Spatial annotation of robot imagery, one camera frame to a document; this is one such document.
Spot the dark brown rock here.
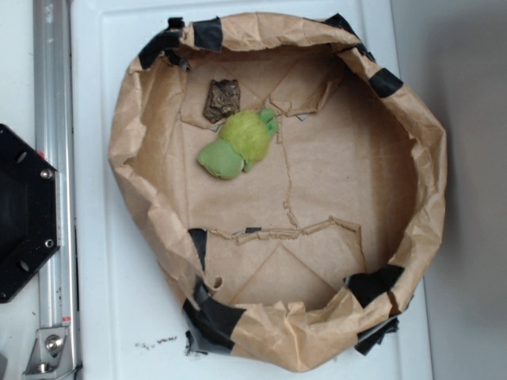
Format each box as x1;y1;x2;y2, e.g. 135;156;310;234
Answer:
203;79;241;123

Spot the brown paper bag bin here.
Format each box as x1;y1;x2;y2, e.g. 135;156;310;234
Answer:
109;13;447;372

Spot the green plush toy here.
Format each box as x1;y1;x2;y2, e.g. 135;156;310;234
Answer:
197;108;279;180

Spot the white tray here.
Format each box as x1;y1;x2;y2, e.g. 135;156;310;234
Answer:
71;1;432;379

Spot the black octagonal mount plate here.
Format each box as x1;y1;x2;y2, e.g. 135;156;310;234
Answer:
1;124;59;304

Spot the metal corner bracket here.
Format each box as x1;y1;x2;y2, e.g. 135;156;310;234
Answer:
22;326;74;379

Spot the aluminium extrusion rail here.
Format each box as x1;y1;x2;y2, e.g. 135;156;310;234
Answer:
33;1;82;379

